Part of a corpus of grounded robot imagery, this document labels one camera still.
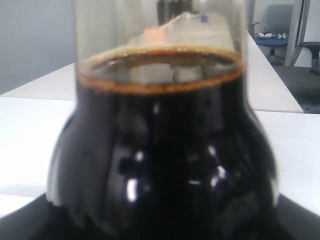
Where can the dark soy sauce bottle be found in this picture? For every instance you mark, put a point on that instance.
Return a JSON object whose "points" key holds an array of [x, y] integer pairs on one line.
{"points": [[162, 144]]}

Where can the blue office chair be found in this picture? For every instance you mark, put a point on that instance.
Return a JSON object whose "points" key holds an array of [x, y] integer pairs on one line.
{"points": [[274, 32]]}

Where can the black office chair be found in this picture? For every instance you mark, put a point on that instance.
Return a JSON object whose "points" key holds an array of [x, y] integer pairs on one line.
{"points": [[304, 82]]}

